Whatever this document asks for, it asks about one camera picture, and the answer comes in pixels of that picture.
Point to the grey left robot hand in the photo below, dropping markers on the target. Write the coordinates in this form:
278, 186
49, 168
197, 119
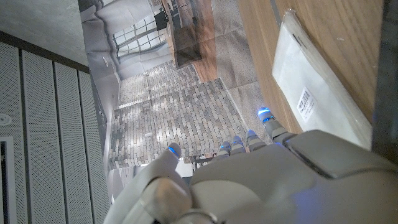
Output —
267, 186

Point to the white plastic pouch with label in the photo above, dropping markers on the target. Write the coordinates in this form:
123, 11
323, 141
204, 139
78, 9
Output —
304, 74

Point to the printed office backdrop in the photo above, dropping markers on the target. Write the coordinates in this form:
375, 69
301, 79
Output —
174, 102

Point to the grey tape outline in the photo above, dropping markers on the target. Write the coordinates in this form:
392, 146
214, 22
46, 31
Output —
275, 11

